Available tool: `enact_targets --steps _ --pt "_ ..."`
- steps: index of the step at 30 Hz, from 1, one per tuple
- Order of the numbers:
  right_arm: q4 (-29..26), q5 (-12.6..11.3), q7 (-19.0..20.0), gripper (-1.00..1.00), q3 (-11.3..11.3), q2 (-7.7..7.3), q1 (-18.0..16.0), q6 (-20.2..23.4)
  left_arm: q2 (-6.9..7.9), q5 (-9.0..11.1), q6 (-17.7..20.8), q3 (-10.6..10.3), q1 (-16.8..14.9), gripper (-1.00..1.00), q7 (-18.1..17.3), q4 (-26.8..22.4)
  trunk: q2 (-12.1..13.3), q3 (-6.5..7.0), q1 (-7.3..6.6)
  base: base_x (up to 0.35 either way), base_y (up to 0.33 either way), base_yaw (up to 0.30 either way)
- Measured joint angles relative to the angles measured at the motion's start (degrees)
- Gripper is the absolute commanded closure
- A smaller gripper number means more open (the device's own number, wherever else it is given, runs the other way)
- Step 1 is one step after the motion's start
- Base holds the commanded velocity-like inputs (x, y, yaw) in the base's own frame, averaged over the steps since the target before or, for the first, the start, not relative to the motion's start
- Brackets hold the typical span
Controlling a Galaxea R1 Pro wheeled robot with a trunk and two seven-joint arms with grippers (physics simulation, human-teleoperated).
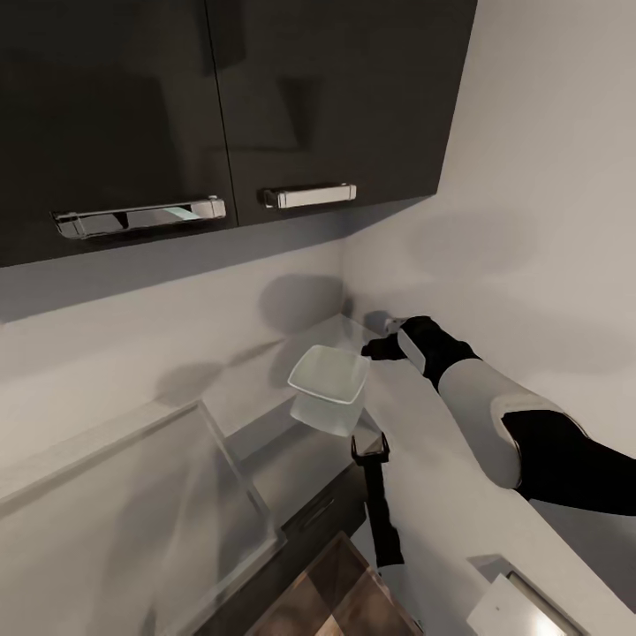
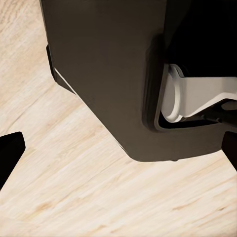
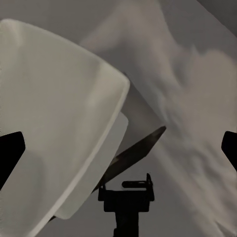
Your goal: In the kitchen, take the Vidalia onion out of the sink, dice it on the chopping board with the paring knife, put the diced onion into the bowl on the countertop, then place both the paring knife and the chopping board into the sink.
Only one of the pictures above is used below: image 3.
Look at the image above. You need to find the bowl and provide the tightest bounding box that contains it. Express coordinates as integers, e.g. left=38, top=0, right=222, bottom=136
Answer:
left=0, top=18, right=130, bottom=237

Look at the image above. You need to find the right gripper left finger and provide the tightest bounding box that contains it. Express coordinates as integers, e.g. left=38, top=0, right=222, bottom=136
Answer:
left=0, top=131, right=25, bottom=190

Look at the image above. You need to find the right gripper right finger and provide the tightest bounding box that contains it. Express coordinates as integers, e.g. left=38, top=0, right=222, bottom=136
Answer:
left=221, top=131, right=237, bottom=171

